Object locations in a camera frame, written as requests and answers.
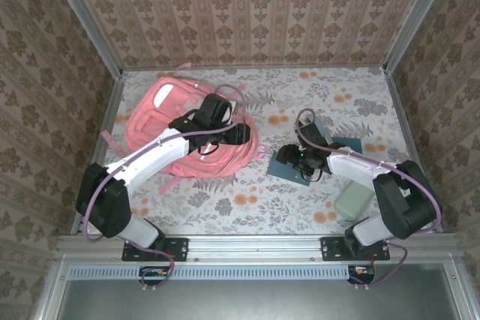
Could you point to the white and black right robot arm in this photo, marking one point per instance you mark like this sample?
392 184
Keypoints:
352 162

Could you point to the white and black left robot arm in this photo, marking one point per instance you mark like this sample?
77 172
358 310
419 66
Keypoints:
150 155

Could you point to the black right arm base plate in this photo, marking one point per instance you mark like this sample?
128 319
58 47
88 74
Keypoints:
330 249

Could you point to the pale green pencil case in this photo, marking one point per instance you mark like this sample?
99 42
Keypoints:
354 200

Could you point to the pink backpack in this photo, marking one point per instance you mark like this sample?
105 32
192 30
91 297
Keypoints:
157 117

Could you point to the thin aluminium rear rail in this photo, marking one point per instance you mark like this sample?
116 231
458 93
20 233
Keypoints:
318 66

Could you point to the long aluminium mounting rail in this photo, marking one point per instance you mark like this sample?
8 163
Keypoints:
255 247

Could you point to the aluminium side rail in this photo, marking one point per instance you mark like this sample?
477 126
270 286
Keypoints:
408 140
105 117

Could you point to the aluminium corner frame post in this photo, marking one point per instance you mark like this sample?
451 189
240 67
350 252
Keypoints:
416 16
86 20

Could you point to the grey metal panel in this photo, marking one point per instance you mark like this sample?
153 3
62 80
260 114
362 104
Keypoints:
262 301

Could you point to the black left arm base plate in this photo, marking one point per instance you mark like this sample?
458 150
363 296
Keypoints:
180 249

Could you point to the floral patterned table cover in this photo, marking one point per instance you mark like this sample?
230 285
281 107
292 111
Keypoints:
262 215

